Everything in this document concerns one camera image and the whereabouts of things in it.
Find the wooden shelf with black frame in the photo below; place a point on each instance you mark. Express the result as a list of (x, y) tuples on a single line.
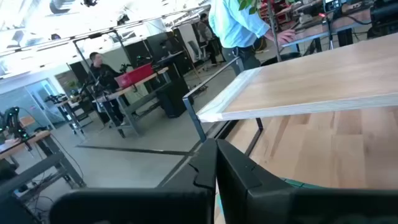
[(311, 81)]

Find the wood top metal workbench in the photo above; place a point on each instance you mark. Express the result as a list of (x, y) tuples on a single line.
[(46, 165), (326, 29), (130, 107)]

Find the red plastic box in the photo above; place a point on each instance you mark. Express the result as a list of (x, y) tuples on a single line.
[(133, 76)]

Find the person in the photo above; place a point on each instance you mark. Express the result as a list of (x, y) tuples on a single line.
[(233, 25), (104, 76), (203, 32)]

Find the black metal table frame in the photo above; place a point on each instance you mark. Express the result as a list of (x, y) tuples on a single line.
[(192, 155)]

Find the black cabinet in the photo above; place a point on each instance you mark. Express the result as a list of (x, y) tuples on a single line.
[(172, 98)]

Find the teal rubber slide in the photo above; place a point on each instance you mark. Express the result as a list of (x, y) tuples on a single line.
[(301, 184)]

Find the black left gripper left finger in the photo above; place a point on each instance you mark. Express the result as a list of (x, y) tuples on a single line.
[(140, 205)]

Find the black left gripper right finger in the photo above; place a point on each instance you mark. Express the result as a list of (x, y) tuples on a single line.
[(264, 202)]

